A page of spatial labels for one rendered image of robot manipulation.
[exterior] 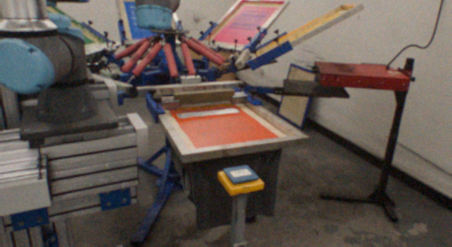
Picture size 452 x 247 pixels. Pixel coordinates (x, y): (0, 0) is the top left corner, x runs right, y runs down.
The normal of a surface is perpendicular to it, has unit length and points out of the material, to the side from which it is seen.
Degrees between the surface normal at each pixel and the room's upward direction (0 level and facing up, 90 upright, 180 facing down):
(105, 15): 90
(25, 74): 98
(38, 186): 90
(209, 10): 90
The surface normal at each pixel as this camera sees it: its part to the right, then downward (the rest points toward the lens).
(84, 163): 0.45, 0.33
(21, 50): 0.02, 0.47
